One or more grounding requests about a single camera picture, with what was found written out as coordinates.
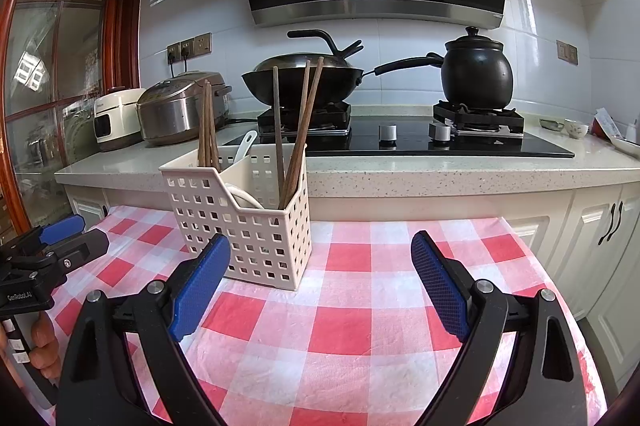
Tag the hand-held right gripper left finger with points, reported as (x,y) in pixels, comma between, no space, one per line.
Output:
(200,291)

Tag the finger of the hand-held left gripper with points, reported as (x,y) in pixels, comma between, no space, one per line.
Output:
(82,246)
(62,227)

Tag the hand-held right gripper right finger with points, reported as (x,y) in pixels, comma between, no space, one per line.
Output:
(440,291)

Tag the white plastic utensil basket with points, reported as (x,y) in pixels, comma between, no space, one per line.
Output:
(260,246)

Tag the white ceramic soup spoon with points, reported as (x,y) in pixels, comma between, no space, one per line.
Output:
(242,196)

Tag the brown wooden chopstick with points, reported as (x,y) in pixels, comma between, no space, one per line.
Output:
(215,145)
(202,140)
(209,130)
(309,115)

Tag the dark wooden chopstick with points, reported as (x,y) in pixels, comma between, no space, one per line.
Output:
(277,130)
(298,115)

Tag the person's left hand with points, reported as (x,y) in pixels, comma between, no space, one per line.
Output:
(45,346)

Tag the red checkered tablecloth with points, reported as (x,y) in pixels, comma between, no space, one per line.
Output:
(350,306)

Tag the white countertop appliance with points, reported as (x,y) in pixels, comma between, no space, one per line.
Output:
(112,120)

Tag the speckled stone kitchen countertop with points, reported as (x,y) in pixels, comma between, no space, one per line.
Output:
(450,173)

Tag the silver rice cooker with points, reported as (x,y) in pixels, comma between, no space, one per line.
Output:
(170,115)

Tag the wood framed glass door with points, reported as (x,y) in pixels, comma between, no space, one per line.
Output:
(50,55)

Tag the black glass gas cooktop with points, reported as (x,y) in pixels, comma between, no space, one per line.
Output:
(350,143)

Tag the small shallow dish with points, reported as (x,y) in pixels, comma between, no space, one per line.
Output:
(550,124)

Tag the black power plug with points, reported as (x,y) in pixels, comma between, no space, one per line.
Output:
(173,54)
(186,50)

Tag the small white bowl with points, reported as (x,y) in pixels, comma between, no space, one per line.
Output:
(576,129)

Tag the black clay pot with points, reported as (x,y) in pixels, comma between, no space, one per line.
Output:
(475,75)

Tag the black wok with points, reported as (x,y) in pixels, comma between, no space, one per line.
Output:
(335,85)

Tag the red and white packet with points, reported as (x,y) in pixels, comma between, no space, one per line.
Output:
(607,123)

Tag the triple wall socket panel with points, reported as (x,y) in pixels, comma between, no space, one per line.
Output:
(202,43)

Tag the wall switch plate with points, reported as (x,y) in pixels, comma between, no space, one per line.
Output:
(567,52)

